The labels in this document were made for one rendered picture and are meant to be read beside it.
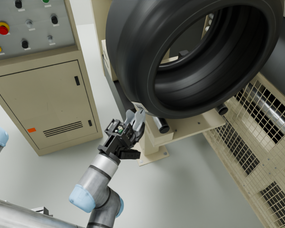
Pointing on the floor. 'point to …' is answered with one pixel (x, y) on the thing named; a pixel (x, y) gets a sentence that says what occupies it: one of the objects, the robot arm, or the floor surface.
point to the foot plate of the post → (162, 152)
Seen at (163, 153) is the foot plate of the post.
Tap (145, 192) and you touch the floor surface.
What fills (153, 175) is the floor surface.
